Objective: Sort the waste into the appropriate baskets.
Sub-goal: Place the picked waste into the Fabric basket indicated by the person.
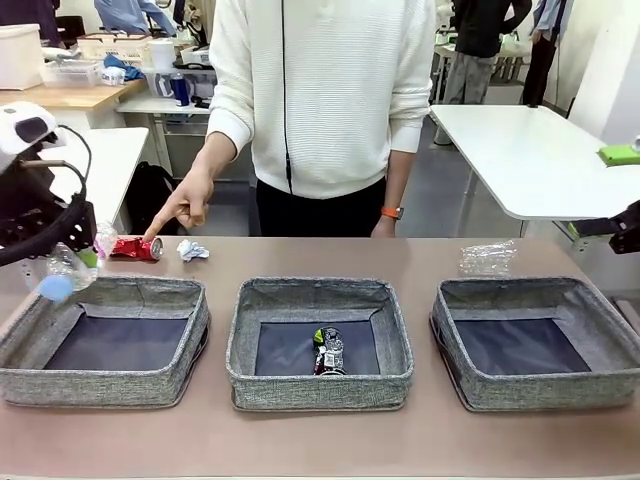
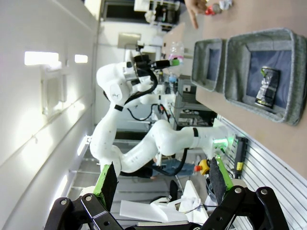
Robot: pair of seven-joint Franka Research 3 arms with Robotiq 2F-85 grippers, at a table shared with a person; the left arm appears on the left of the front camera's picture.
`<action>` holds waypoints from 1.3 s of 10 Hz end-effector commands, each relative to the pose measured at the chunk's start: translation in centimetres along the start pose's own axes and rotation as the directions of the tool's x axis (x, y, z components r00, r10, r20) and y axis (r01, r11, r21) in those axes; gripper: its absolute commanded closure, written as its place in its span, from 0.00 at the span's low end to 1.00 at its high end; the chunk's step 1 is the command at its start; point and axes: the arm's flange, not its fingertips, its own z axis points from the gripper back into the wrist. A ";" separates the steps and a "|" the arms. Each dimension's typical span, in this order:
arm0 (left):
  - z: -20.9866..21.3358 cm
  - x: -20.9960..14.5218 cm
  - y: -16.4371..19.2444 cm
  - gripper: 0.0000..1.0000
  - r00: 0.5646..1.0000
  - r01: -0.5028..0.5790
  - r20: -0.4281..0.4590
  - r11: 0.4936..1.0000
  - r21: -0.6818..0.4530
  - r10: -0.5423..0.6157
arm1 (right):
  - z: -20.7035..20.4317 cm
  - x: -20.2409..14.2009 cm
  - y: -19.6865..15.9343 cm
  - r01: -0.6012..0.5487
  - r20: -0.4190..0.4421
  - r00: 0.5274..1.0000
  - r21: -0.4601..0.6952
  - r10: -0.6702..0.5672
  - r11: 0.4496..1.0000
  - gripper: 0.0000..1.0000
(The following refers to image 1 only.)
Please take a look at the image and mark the clear plastic bin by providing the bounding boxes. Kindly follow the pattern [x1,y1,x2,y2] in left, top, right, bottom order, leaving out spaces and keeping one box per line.
[40,58,104,89]

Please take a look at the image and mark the person's right forearm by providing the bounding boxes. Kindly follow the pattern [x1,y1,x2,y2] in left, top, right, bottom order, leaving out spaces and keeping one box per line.
[192,130,242,184]

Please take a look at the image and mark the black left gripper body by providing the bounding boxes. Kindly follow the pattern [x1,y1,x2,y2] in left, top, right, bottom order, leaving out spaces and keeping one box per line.
[0,160,69,249]

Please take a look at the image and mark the white printed crate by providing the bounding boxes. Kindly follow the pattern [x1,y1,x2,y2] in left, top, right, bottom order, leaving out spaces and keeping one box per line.
[79,33,151,63]

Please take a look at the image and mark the blue cloth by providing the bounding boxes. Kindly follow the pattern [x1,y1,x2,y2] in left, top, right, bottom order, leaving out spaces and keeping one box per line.
[102,53,149,81]

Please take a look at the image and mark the clear plastic water bottle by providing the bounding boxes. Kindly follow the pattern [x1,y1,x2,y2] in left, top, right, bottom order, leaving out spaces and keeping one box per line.
[38,222,119,303]

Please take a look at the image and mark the background person in light blue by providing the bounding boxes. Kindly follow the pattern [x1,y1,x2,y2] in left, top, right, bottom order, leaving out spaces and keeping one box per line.
[522,0,572,106]

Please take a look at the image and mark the crushed red soda can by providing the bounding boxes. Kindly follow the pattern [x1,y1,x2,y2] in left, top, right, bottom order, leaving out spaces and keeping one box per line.
[109,235,165,263]

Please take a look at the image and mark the blue bottle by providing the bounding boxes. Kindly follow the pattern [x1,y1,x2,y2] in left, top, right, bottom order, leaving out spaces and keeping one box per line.
[169,72,193,107]

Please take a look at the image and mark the person's black trousers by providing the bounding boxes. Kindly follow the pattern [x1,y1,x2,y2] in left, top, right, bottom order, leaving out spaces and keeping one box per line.
[255,174,389,237]

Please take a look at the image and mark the black backpack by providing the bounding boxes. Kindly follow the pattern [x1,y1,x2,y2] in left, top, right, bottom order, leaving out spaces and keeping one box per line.
[124,160,189,236]

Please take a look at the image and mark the background person in dark jacket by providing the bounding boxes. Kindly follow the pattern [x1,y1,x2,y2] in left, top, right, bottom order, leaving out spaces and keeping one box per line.
[0,0,62,44]

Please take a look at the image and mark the white storage box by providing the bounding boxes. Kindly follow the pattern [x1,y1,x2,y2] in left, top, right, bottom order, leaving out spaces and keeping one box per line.
[0,23,46,91]

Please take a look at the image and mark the person's left forearm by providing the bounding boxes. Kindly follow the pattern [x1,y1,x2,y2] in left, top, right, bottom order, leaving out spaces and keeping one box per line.
[384,148,417,211]

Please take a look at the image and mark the white paper ball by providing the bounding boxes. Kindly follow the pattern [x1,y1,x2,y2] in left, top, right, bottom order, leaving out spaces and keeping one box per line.
[177,238,211,262]

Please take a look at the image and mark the background person in black top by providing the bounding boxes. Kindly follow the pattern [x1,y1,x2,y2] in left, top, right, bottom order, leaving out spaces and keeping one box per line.
[443,0,534,105]

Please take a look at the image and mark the crushed black silver can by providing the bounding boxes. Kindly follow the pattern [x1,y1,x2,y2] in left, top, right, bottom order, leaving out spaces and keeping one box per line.
[312,325,348,376]

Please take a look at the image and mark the grey fabric basket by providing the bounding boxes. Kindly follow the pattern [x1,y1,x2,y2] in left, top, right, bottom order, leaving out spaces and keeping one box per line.
[429,276,640,412]
[225,276,416,412]
[0,273,212,407]

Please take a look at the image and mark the white knit sweater torso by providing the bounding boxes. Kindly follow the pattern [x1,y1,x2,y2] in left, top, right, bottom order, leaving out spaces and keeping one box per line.
[206,0,434,201]

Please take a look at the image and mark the background person in blue shirt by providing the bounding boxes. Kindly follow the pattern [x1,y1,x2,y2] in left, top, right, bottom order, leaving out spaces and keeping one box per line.
[93,0,177,38]

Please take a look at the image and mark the person's right hand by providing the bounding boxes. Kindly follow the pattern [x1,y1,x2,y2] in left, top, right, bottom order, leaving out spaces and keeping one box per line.
[143,167,217,245]

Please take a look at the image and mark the wooden workbench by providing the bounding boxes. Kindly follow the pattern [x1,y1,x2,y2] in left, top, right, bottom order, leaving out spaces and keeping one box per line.
[0,77,149,115]

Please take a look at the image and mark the white cylindrical container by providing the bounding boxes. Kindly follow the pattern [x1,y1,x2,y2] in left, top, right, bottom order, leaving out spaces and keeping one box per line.
[148,38,177,71]

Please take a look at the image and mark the clear plastic container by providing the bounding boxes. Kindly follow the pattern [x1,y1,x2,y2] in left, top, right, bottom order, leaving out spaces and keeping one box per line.
[458,238,518,277]

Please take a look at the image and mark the white desk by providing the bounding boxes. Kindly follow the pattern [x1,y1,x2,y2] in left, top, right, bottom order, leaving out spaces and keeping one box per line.
[115,94,214,117]

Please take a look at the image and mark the clear plastic storage box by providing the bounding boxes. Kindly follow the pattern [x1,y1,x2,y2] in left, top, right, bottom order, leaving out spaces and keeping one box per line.
[144,67,219,99]

